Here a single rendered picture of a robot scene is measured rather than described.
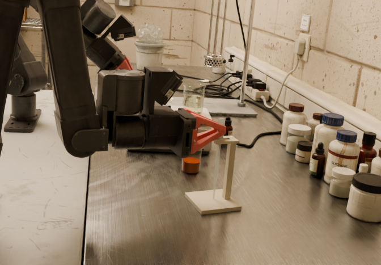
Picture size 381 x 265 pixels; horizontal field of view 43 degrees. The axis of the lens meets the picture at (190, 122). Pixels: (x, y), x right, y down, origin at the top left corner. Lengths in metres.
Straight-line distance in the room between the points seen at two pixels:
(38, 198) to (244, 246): 0.37
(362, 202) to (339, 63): 0.60
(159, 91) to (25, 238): 0.30
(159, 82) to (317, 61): 0.87
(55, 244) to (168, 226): 0.18
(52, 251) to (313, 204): 0.50
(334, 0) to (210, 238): 0.92
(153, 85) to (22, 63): 0.59
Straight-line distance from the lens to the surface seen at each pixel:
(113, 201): 0.90
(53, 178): 0.99
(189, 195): 0.92
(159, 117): 0.78
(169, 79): 0.78
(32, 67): 1.31
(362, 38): 1.35
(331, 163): 1.07
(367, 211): 0.94
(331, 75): 1.48
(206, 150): 1.16
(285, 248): 0.80
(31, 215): 0.85
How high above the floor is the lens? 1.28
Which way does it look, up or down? 15 degrees down
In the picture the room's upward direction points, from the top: 5 degrees clockwise
